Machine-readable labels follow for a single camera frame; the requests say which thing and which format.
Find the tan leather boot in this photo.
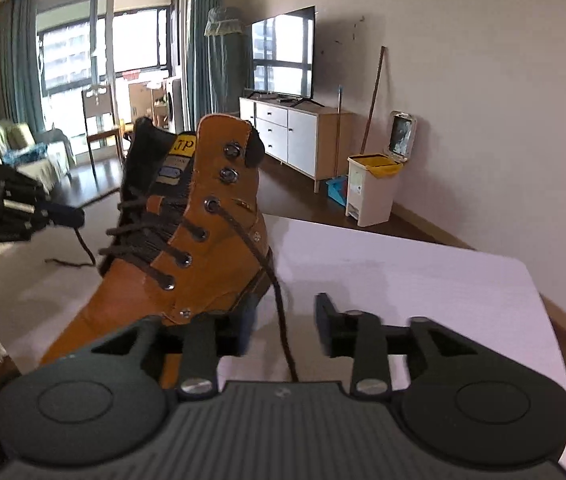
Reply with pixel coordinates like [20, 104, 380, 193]
[38, 114, 276, 391]

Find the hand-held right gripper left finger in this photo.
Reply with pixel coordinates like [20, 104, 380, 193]
[90, 305, 256, 397]

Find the cream sofa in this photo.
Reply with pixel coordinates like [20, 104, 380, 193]
[0, 120, 77, 194]

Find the wooden broom handle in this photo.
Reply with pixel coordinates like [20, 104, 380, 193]
[360, 46, 388, 156]

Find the white trash bin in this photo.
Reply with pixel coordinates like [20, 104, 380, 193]
[345, 110, 418, 228]

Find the covered standing appliance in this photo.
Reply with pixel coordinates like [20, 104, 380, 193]
[204, 6, 254, 116]

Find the blue dustpan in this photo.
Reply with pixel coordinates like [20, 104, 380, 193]
[325, 175, 349, 207]

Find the white wooden TV cabinet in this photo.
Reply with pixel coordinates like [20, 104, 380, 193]
[239, 97, 356, 194]

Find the flat screen television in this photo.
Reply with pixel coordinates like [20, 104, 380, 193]
[243, 6, 326, 109]

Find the thin mop handle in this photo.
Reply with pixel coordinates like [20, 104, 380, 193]
[334, 85, 344, 181]

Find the teal curtain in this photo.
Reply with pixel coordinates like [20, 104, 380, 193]
[185, 0, 225, 131]
[0, 0, 47, 134]

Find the dark brown shoelace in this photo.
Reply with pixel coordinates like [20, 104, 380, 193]
[44, 186, 300, 384]

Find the white tall appliance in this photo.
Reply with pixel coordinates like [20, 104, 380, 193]
[163, 77, 188, 135]

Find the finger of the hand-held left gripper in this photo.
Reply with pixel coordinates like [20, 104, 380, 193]
[0, 165, 46, 201]
[0, 203, 86, 245]

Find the wooden chair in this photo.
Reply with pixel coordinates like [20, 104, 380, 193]
[82, 85, 127, 174]

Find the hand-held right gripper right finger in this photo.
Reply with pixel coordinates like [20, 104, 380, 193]
[315, 293, 468, 397]

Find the cardboard box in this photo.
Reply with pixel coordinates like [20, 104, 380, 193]
[128, 81, 157, 119]

